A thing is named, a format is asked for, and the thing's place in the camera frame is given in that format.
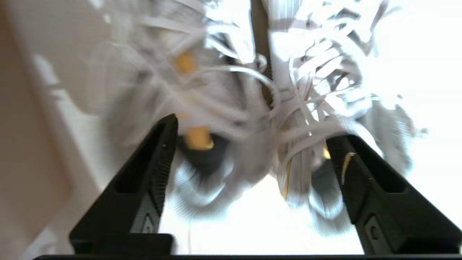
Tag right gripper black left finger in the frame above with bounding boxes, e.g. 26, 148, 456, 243
69, 114, 179, 254

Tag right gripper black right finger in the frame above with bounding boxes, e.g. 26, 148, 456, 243
326, 134, 462, 254

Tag white mesh lace-up sneaker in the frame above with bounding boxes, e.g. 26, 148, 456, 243
83, 0, 278, 217
253, 0, 430, 235

